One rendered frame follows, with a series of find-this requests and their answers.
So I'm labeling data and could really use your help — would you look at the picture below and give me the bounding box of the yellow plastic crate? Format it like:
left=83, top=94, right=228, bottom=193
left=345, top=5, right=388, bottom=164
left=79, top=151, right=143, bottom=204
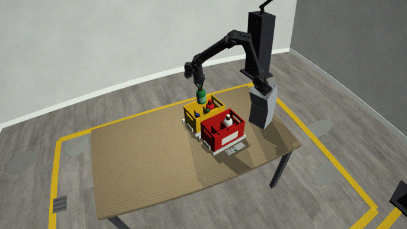
left=183, top=96, right=223, bottom=133

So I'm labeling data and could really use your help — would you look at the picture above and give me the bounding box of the white paper strip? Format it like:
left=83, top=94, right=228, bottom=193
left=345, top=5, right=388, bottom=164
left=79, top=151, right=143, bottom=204
left=225, top=142, right=245, bottom=155

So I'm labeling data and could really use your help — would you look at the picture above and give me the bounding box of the red plastic crate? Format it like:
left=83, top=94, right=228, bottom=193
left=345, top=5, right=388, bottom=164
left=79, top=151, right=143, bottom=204
left=201, top=110, right=244, bottom=152

